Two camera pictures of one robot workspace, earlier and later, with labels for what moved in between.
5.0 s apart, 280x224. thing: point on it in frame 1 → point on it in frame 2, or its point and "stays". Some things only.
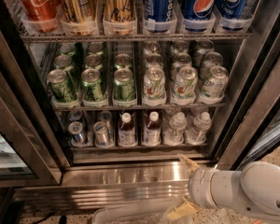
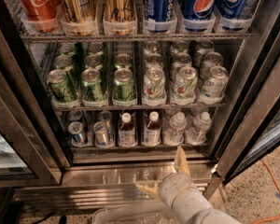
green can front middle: (91, 85) stays
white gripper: (198, 184) → (174, 186)
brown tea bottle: (153, 131) stays
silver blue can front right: (101, 134) stays
